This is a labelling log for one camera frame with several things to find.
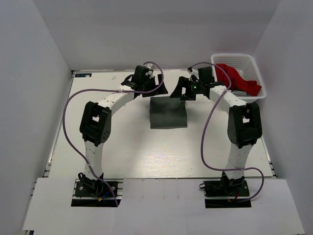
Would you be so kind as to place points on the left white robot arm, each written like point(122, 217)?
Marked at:
point(96, 121)

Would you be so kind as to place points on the dark grey t shirt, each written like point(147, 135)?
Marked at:
point(167, 113)

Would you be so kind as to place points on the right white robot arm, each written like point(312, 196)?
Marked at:
point(244, 126)

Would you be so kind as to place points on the blue table label sticker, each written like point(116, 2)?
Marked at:
point(83, 75)

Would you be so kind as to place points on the red t shirt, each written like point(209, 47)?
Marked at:
point(237, 82)

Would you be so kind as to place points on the light grey t shirt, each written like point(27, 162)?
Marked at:
point(239, 93)

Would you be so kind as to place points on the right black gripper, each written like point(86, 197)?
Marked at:
point(177, 92)

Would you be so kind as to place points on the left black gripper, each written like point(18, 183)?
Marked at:
point(161, 90)

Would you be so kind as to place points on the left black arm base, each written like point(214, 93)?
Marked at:
point(96, 194)

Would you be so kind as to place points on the white plastic laundry basket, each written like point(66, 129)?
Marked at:
point(246, 67)

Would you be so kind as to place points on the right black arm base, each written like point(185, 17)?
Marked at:
point(217, 195)

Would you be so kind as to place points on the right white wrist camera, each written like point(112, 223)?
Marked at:
point(193, 72)

